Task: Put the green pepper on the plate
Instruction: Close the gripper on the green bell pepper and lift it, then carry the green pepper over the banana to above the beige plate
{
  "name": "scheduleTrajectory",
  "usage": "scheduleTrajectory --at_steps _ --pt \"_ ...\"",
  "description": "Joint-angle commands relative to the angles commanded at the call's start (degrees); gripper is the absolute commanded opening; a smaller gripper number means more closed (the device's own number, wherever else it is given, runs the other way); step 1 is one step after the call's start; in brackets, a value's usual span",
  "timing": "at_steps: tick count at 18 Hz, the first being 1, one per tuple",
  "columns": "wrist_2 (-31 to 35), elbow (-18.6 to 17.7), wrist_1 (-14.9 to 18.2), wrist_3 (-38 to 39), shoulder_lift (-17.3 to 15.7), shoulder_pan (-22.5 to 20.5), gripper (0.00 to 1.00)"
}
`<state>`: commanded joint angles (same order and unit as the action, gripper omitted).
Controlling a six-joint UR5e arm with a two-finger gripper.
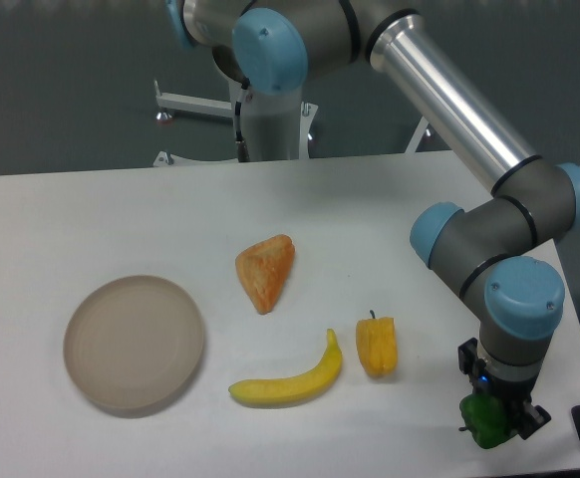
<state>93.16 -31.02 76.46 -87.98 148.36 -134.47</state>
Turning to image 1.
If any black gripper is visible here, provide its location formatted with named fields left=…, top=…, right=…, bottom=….
left=457, top=338, right=551, bottom=440

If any green toy pepper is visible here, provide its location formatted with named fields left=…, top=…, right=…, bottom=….
left=459, top=393, right=513, bottom=449

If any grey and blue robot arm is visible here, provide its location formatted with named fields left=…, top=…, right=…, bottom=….
left=166, top=1, right=580, bottom=449

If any orange toy pepper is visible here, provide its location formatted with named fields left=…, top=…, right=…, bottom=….
left=356, top=316, right=399, bottom=378

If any beige round plate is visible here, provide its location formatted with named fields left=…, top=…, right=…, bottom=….
left=63, top=275, right=205, bottom=418

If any yellow toy banana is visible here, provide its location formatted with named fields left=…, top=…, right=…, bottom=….
left=228, top=329, right=343, bottom=407

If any orange toy sandwich wedge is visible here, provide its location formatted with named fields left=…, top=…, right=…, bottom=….
left=235, top=234, right=295, bottom=315

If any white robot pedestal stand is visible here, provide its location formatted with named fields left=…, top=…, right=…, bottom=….
left=150, top=44, right=440, bottom=168

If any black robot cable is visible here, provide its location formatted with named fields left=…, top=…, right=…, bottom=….
left=233, top=77, right=252, bottom=163

